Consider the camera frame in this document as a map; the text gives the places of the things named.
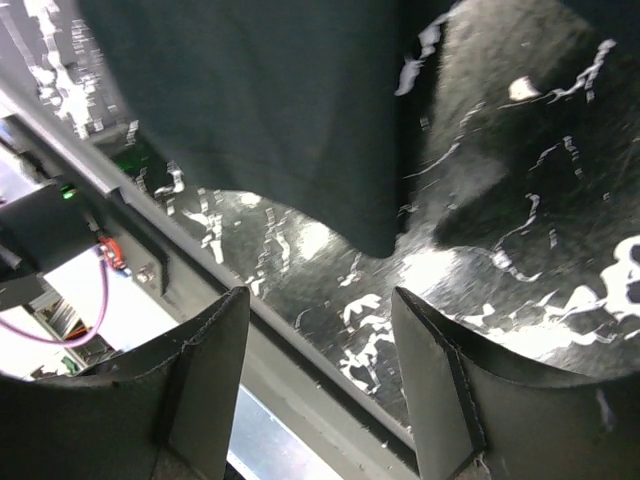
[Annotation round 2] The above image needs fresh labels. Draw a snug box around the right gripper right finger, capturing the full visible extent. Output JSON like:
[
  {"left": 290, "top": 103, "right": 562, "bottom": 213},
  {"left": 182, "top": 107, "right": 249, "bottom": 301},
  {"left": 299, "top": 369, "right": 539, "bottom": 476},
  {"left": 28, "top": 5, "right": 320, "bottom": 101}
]
[{"left": 392, "top": 288, "right": 639, "bottom": 479}]

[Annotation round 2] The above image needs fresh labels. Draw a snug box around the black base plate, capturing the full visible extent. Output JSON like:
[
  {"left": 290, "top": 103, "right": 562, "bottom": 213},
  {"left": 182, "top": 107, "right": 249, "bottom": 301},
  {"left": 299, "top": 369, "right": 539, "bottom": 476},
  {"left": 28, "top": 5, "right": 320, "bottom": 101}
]
[{"left": 1, "top": 82, "right": 418, "bottom": 479}]

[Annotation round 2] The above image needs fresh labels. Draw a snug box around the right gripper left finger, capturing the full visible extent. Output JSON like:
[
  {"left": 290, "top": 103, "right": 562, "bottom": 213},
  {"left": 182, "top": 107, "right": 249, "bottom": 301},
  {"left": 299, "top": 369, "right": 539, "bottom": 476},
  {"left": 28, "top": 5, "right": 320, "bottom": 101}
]
[{"left": 1, "top": 287, "right": 250, "bottom": 479}]

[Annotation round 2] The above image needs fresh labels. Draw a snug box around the black marbled table mat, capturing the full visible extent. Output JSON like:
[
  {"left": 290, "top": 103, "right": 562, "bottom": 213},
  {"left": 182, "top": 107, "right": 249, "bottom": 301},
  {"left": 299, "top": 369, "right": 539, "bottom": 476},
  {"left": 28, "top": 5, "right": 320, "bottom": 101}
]
[{"left": 1, "top": 1, "right": 639, "bottom": 432}]

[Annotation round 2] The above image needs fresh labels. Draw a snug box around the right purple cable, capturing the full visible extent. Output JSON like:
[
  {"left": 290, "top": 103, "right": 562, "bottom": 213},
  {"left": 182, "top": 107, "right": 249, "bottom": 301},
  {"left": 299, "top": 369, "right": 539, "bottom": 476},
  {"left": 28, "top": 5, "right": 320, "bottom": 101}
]
[{"left": 0, "top": 249, "right": 112, "bottom": 349}]

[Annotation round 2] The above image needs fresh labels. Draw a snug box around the black t shirt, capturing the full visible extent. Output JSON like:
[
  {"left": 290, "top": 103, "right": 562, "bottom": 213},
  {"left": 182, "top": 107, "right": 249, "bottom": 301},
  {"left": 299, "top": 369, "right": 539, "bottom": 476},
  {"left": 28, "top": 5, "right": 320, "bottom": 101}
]
[{"left": 78, "top": 1, "right": 452, "bottom": 258}]

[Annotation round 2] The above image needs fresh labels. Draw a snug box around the right connector board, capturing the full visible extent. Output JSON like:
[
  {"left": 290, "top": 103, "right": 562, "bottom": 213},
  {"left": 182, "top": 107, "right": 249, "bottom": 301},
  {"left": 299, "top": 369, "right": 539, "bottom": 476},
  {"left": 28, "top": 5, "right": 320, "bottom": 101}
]
[{"left": 99, "top": 237, "right": 130, "bottom": 275}]

